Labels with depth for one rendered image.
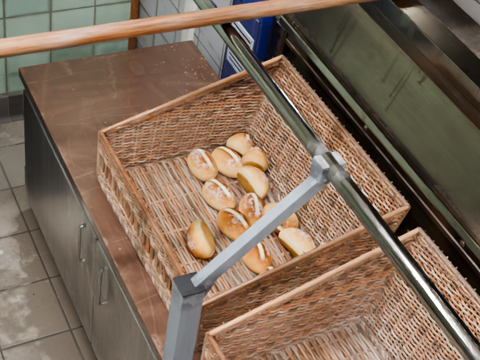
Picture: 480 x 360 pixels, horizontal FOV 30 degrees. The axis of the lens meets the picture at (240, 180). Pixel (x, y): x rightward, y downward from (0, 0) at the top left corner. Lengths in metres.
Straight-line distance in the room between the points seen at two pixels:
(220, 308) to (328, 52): 0.64
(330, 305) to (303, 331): 0.08
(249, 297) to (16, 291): 1.05
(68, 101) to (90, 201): 0.37
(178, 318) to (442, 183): 0.59
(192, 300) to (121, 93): 1.05
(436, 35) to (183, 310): 0.72
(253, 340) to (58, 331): 0.93
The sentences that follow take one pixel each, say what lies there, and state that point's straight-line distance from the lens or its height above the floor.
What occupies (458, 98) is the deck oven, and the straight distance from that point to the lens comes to 1.72.
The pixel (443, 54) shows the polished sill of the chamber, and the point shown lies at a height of 1.18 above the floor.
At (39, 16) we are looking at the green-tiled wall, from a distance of 3.05.
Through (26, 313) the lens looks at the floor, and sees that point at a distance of 2.65.
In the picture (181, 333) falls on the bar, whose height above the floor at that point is 0.85.
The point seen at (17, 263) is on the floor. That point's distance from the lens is 2.77.
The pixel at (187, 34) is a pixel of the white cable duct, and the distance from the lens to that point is 2.74.
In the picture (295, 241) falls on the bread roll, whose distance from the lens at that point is 2.01.
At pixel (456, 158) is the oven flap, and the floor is 1.02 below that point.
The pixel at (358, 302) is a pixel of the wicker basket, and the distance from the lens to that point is 1.91.
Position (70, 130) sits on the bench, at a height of 0.58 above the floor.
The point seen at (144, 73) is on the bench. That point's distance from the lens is 2.52.
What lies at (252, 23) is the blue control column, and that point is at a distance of 2.31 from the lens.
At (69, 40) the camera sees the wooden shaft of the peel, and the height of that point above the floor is 1.20.
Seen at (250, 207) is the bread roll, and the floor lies 0.64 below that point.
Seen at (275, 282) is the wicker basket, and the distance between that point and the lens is 1.81.
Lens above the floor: 2.09
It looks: 43 degrees down
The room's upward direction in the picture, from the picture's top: 11 degrees clockwise
